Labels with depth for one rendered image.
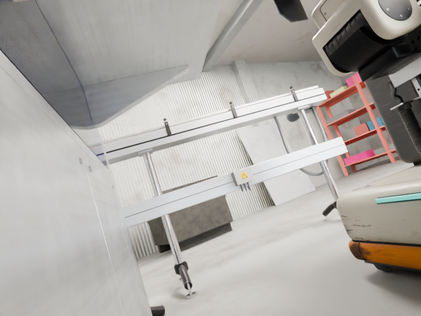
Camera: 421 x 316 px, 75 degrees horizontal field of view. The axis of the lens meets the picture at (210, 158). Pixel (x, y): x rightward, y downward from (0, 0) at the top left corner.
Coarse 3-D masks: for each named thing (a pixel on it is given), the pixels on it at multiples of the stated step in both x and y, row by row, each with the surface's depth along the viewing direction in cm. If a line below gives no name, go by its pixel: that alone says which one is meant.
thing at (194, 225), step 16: (192, 208) 334; (208, 208) 343; (224, 208) 352; (160, 224) 351; (176, 224) 320; (192, 224) 328; (208, 224) 336; (224, 224) 357; (160, 240) 368; (192, 240) 333
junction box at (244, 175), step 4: (244, 168) 172; (248, 168) 172; (232, 172) 171; (236, 172) 170; (240, 172) 171; (244, 172) 171; (248, 172) 172; (232, 176) 173; (236, 176) 170; (240, 176) 170; (244, 176) 171; (248, 176) 171; (252, 176) 172; (236, 180) 169; (240, 180) 170; (244, 180) 170; (248, 180) 171; (252, 180) 171; (236, 184) 171; (240, 184) 169
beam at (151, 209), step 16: (320, 144) 192; (336, 144) 194; (272, 160) 182; (288, 160) 184; (304, 160) 187; (320, 160) 189; (224, 176) 173; (256, 176) 177; (272, 176) 179; (176, 192) 165; (192, 192) 167; (208, 192) 169; (224, 192) 171; (128, 208) 158; (144, 208) 160; (160, 208) 162; (176, 208) 163; (128, 224) 156
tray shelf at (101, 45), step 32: (64, 0) 53; (96, 0) 56; (128, 0) 58; (160, 0) 61; (192, 0) 65; (64, 32) 61; (96, 32) 64; (128, 32) 68; (160, 32) 72; (192, 32) 76; (96, 64) 75; (128, 64) 80; (160, 64) 86; (192, 64) 93
